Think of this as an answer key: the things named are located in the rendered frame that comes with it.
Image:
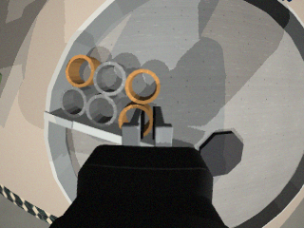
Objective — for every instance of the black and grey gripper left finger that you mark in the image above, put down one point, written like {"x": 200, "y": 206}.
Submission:
{"x": 132, "y": 132}

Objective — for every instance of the grey metal ring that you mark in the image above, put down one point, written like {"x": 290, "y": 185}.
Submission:
{"x": 94, "y": 114}
{"x": 67, "y": 103}
{"x": 99, "y": 81}

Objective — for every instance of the bronze bushing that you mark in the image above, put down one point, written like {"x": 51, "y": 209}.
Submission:
{"x": 72, "y": 70}
{"x": 136, "y": 98}
{"x": 145, "y": 107}

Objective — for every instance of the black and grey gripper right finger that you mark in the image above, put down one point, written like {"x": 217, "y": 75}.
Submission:
{"x": 162, "y": 132}

